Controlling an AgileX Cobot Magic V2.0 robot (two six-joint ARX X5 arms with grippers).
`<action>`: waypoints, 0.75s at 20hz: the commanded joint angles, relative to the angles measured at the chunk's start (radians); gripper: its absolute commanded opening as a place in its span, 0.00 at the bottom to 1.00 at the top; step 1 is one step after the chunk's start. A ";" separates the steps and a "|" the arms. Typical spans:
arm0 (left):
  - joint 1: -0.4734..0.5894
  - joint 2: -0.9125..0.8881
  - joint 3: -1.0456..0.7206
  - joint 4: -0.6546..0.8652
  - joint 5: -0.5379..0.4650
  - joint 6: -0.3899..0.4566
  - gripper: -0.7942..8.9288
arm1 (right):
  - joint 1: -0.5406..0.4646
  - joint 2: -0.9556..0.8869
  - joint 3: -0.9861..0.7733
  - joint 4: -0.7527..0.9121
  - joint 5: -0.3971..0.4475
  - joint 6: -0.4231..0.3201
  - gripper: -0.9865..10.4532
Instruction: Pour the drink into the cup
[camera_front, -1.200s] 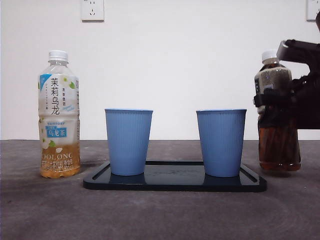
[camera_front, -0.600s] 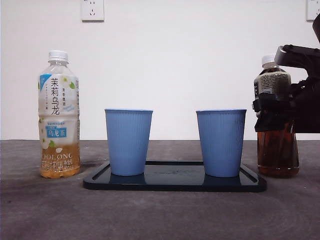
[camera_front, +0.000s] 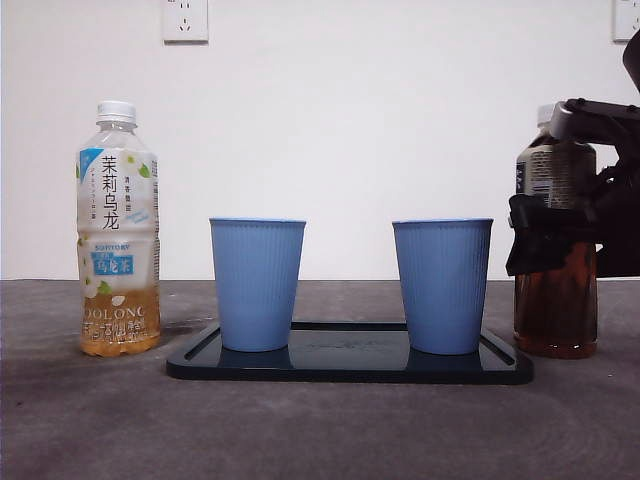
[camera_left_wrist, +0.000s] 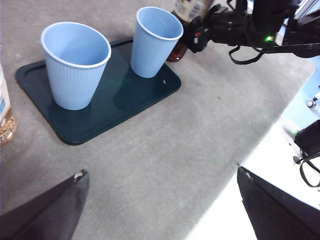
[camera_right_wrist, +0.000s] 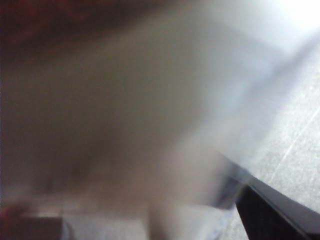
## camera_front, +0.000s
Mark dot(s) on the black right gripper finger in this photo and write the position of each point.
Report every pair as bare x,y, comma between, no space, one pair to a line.
540,235

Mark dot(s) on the dark tea bottle white cap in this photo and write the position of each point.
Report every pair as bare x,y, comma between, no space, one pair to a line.
555,310

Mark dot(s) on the oolong tea bottle pale label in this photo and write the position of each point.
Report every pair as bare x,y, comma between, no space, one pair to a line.
117,200

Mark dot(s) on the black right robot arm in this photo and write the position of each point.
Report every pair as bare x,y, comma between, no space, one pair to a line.
622,225

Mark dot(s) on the blue ribbed cup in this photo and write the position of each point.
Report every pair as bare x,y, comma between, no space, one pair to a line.
442,290
256,285

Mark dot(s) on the dark rectangular tray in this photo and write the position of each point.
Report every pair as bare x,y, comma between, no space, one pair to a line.
350,365

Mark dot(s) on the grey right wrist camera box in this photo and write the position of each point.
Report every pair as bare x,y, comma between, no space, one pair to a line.
562,120

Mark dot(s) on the white wall socket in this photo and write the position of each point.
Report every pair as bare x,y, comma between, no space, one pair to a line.
627,20
184,22

